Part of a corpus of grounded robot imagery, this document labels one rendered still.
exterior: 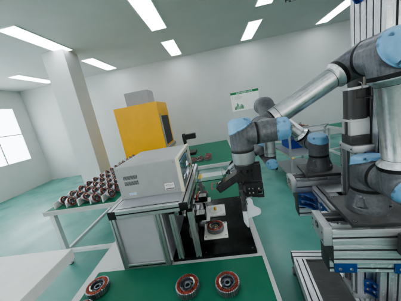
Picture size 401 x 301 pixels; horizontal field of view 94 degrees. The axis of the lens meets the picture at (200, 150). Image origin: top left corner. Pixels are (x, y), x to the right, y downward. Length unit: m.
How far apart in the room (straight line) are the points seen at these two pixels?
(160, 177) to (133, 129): 3.92
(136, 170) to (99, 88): 6.46
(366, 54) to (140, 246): 1.27
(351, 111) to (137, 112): 4.38
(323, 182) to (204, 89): 5.42
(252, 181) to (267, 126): 0.19
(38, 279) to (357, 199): 1.10
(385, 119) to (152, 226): 1.06
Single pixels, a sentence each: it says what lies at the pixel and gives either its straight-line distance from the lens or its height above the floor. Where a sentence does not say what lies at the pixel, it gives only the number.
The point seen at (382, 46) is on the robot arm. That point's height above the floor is 1.63.
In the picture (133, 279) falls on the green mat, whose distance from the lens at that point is 1.27.
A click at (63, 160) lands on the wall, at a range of 8.68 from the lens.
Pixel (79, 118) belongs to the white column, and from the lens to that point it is 5.03.
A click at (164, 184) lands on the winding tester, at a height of 1.18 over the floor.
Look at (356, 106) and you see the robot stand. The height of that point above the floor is 1.44.
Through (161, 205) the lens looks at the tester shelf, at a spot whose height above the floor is 1.11.
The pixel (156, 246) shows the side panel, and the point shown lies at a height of 0.87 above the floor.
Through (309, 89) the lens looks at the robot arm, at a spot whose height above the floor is 1.56.
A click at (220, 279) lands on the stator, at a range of 1.06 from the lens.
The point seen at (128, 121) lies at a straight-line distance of 5.02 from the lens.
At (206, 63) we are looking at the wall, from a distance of 6.56.
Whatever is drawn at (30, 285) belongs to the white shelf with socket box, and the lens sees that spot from 0.73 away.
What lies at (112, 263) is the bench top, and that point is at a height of 0.75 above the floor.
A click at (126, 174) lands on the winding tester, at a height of 1.27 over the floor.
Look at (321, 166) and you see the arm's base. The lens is 1.42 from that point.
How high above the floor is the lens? 1.55
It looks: 12 degrees down
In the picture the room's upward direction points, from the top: 11 degrees counter-clockwise
